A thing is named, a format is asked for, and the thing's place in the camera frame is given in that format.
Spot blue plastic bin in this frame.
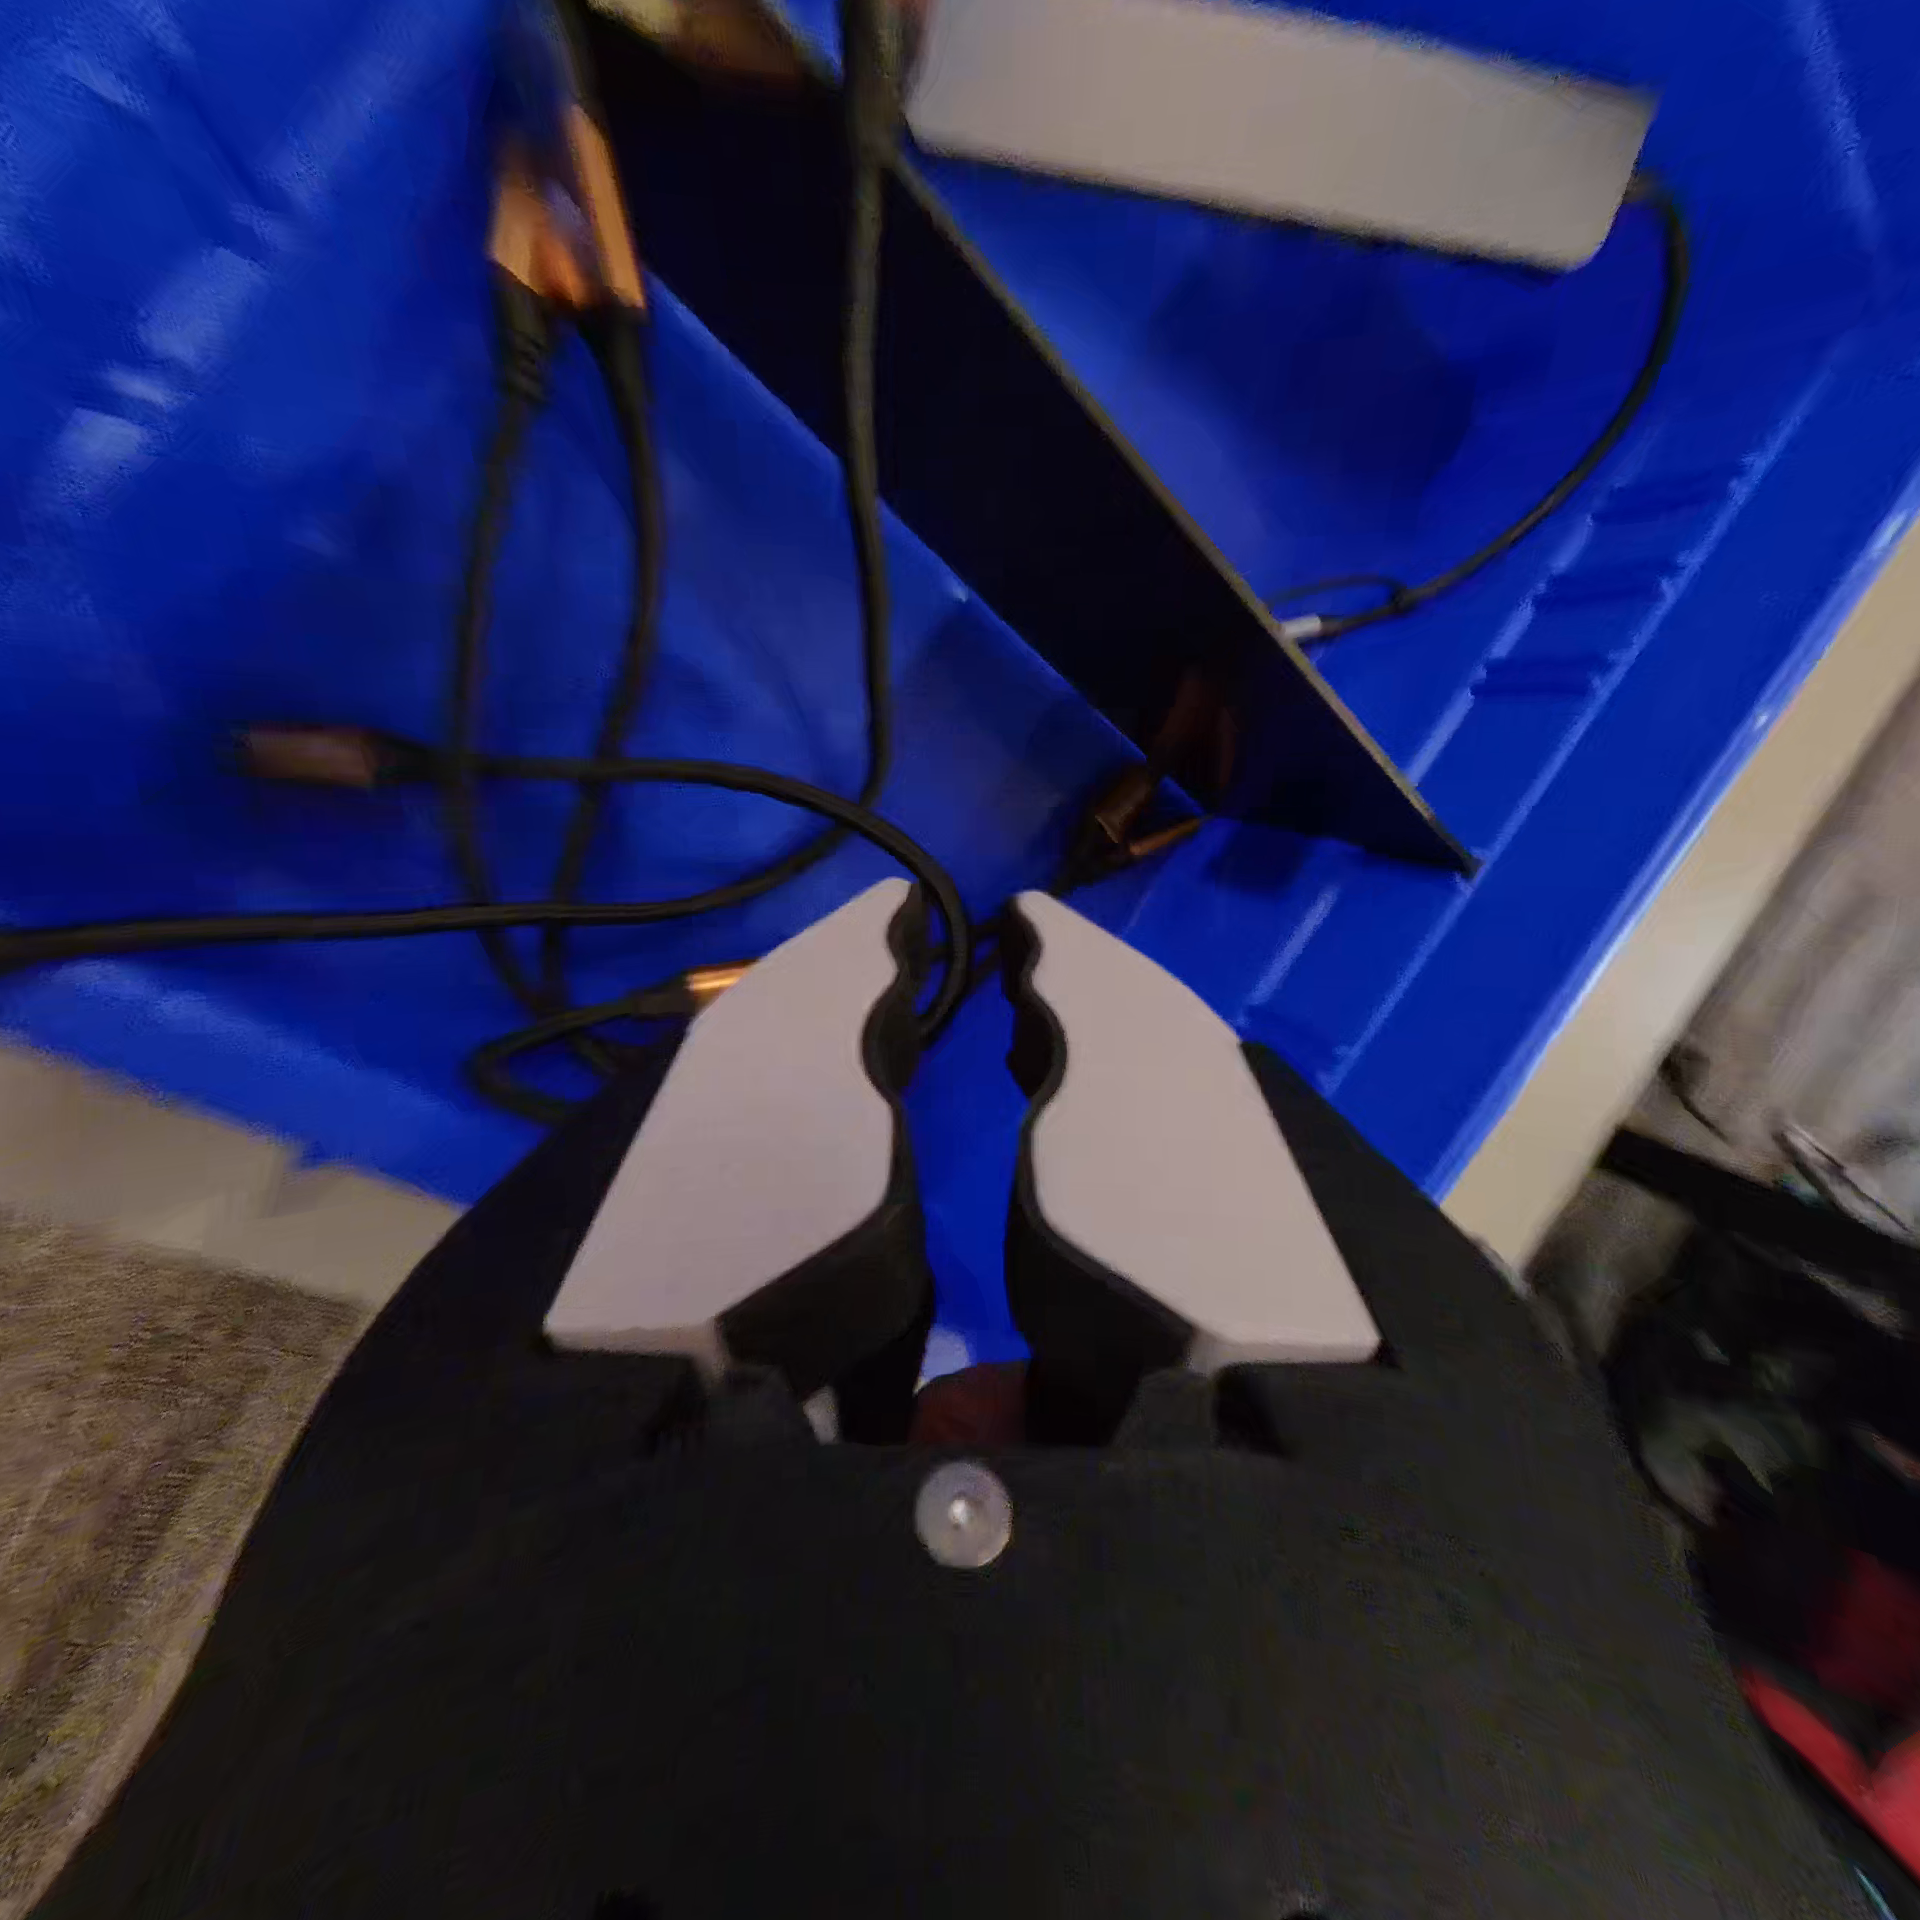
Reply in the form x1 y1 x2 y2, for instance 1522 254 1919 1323
0 0 1920 1361

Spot grey flat device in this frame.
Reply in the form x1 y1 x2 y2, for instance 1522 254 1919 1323
908 0 1660 274

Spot red plastic object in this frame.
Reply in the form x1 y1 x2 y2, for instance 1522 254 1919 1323
1740 1546 1920 1878

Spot black braided orange-plug cable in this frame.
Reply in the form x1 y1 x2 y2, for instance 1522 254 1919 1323
0 0 904 977
468 960 754 1124
232 721 977 1051
534 113 1210 1051
449 142 1164 1070

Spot black plastic bin divider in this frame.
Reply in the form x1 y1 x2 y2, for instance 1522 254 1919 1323
583 0 1484 880

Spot black bag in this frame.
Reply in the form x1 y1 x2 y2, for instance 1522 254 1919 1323
1529 1050 1920 1654

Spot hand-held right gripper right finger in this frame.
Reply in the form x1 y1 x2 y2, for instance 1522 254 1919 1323
1000 891 1383 1444

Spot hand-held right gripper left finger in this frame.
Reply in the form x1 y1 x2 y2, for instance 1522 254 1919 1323
539 878 936 1444

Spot person's right hand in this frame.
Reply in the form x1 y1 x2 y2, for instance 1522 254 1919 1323
915 1362 1032 1452

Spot thin black cable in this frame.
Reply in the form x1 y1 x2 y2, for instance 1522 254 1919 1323
1271 171 1695 647

